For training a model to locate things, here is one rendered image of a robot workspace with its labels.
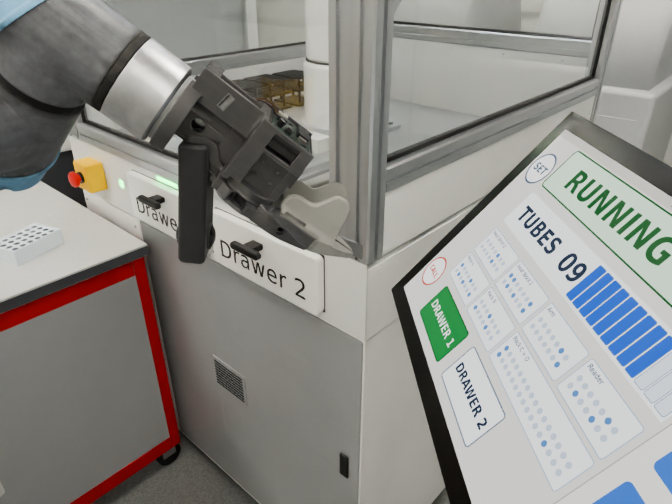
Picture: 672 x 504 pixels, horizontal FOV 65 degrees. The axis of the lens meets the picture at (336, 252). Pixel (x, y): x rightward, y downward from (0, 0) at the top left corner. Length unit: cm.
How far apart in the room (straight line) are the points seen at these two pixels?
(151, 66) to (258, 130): 9
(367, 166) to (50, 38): 43
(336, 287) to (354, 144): 25
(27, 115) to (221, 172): 16
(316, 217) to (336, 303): 42
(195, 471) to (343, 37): 138
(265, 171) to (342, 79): 30
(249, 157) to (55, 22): 17
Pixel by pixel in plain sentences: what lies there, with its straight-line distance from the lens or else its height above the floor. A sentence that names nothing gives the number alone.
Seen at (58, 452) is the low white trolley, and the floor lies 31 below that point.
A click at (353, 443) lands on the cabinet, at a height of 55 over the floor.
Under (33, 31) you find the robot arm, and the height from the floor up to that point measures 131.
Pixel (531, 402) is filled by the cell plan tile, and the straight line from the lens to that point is 47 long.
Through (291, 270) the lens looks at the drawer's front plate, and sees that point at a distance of 91.
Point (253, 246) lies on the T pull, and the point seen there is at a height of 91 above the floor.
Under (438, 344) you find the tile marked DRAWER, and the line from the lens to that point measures 58.
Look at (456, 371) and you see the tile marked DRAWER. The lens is 54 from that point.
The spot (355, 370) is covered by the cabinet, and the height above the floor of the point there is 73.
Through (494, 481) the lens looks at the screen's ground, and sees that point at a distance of 46.
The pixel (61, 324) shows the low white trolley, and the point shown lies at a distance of 134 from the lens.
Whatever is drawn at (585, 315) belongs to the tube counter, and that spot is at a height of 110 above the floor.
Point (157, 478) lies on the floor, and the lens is 180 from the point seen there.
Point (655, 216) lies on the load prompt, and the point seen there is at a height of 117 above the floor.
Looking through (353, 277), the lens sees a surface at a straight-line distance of 84.
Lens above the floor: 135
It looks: 29 degrees down
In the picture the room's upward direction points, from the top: straight up
